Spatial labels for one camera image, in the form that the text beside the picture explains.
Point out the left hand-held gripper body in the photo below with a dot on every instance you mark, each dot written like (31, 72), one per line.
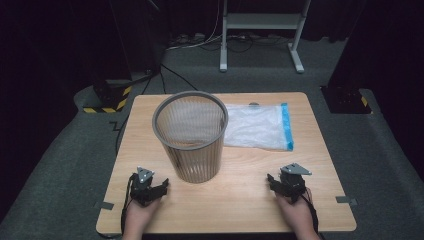
(141, 191)

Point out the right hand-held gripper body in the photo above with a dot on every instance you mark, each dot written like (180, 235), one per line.
(293, 185)

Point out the translucent ribbed waste bin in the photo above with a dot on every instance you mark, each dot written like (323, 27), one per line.
(196, 166)

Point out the clear plastic bag blue edge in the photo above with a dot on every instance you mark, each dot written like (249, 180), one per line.
(253, 128)

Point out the person's left hand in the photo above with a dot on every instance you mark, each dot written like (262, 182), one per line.
(136, 220)

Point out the person's right hand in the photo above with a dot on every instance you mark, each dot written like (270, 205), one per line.
(300, 218)

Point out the grey tape piece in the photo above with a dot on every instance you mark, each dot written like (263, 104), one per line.
(104, 205)
(346, 200)

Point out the black base yellow corner mark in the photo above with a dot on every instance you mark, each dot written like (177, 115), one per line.
(345, 100)

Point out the black base yellow striped edge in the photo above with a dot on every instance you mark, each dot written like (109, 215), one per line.
(108, 95)

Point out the white metal stand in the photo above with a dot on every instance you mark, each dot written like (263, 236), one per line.
(263, 20)

